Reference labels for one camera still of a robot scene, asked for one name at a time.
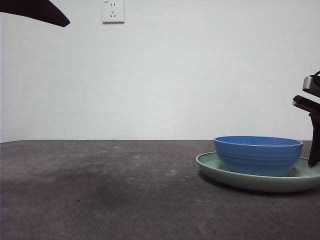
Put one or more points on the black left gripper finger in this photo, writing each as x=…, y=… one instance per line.
x=37, y=11

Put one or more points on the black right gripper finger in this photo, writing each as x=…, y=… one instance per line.
x=315, y=145

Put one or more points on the blue ribbed bowl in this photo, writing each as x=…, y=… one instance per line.
x=257, y=157

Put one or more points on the green round plate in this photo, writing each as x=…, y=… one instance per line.
x=225, y=180

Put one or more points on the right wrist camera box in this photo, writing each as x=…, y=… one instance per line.
x=311, y=86

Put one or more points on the white wall power socket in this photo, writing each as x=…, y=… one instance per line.
x=113, y=12

